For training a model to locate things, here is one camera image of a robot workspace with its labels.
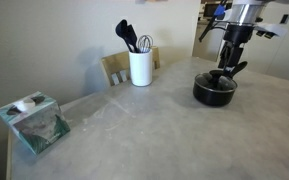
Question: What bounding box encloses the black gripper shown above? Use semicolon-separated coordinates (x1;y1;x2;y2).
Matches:
218;25;254;76

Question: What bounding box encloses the glass lid with black knob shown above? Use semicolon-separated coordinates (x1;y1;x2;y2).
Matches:
194;69;238;94

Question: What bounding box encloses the black microwave oven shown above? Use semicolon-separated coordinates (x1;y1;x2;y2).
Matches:
202;1;233;20

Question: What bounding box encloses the white cylindrical utensil holder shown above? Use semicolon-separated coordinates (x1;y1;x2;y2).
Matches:
128;48;154;88

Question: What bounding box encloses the black spatula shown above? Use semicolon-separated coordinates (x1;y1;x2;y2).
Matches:
126;24;141;54

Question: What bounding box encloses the black ladle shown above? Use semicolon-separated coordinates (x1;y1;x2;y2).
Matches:
114;19;136;54

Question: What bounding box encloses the wooden chair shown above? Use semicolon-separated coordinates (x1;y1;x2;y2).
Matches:
100;46;161;87

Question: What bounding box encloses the green patterned tissue box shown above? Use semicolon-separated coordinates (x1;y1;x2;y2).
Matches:
0;91;72;156

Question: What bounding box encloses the black camera cable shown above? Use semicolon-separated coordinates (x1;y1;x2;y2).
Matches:
198;0;229;43

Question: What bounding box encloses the black pot with handle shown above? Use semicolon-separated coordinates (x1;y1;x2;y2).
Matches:
192;60;249;108

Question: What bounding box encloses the blue cable plug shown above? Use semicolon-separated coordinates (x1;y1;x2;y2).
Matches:
213;3;227;18

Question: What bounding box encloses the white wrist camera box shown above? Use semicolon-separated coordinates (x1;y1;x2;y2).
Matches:
222;8;289;38

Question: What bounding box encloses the dark wall switch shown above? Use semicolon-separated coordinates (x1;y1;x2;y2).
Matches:
280;13;289;25

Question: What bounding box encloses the metal wire whisk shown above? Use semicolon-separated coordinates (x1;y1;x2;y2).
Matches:
137;34;154;54

